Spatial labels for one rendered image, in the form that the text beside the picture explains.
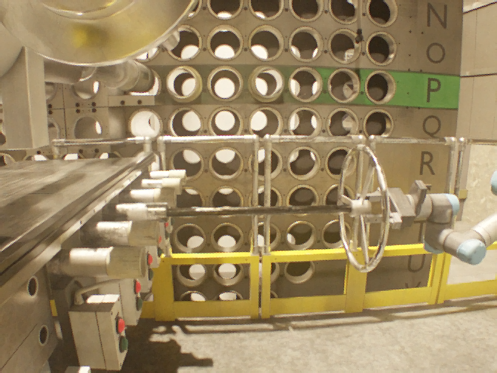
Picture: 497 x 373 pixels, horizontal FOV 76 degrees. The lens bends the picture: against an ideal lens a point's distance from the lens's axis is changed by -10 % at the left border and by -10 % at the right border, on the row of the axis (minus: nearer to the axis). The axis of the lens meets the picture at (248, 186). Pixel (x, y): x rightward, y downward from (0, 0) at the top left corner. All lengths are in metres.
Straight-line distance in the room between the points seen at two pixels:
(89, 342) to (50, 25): 0.61
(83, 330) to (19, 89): 0.54
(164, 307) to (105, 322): 1.29
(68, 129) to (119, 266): 1.73
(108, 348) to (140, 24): 0.63
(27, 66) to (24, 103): 0.08
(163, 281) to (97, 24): 1.55
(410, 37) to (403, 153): 0.88
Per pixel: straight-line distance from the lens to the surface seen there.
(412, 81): 2.93
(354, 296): 2.15
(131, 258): 0.71
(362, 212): 1.10
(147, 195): 1.21
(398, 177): 2.94
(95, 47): 0.63
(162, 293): 2.02
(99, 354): 0.85
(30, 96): 0.89
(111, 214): 1.06
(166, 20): 0.61
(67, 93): 2.37
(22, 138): 0.90
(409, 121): 2.92
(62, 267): 0.76
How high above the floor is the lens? 1.16
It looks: 13 degrees down
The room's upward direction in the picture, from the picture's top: straight up
